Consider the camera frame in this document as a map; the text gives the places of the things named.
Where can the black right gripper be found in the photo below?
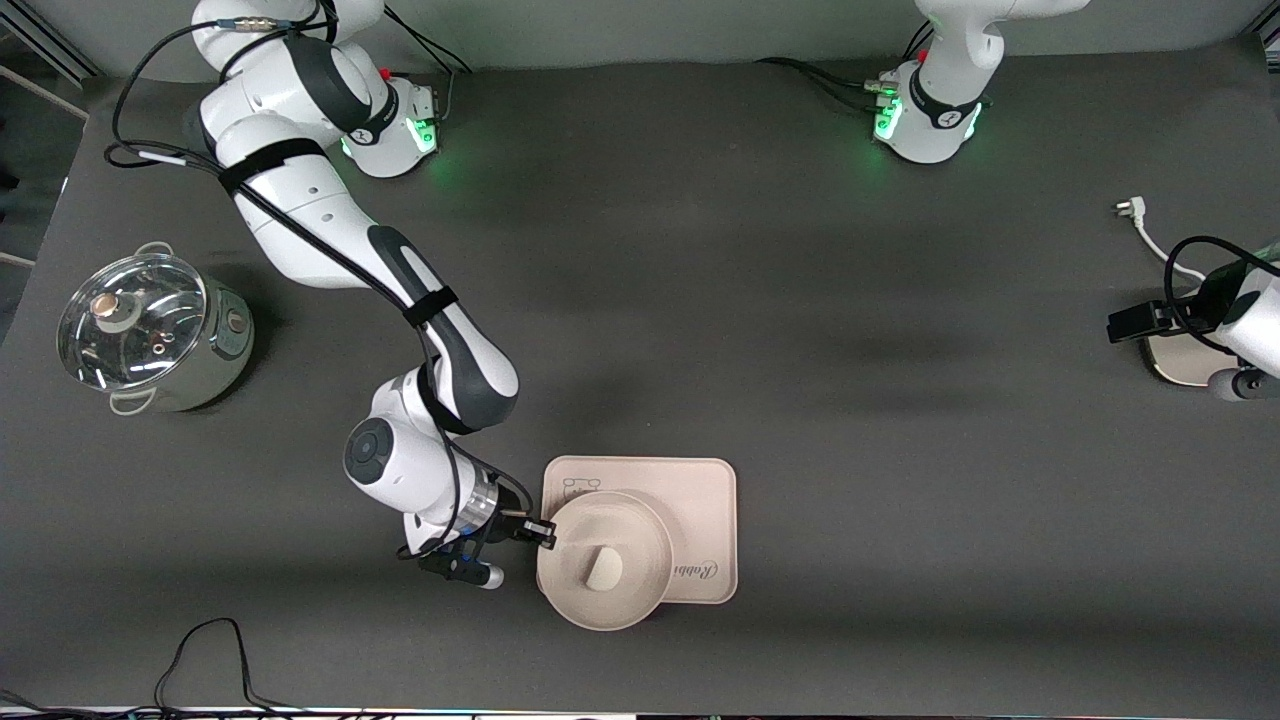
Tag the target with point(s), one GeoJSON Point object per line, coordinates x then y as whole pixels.
{"type": "Point", "coordinates": [508, 527]}

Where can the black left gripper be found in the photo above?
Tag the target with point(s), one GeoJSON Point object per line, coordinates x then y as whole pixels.
{"type": "Point", "coordinates": [1208, 297]}

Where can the small white bun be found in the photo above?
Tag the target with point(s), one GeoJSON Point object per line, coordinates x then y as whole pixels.
{"type": "Point", "coordinates": [604, 570]}

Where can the round beige plate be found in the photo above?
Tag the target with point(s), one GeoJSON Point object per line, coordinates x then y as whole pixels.
{"type": "Point", "coordinates": [620, 530]}

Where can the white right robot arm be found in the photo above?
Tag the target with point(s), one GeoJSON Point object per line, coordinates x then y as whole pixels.
{"type": "Point", "coordinates": [300, 220]}

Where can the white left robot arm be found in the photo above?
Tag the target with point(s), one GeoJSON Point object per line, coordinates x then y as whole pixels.
{"type": "Point", "coordinates": [940, 110]}

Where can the beige tray with rabbit print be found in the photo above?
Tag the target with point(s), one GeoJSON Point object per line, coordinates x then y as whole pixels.
{"type": "Point", "coordinates": [705, 500]}

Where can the cream two-slot toaster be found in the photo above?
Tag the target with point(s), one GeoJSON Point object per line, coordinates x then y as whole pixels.
{"type": "Point", "coordinates": [1175, 365]}

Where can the glass pot lid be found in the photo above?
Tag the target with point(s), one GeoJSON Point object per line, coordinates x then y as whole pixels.
{"type": "Point", "coordinates": [160, 340]}

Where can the grey metal frame rail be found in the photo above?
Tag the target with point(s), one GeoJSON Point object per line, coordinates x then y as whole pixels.
{"type": "Point", "coordinates": [50, 50]}
{"type": "Point", "coordinates": [1265, 35]}

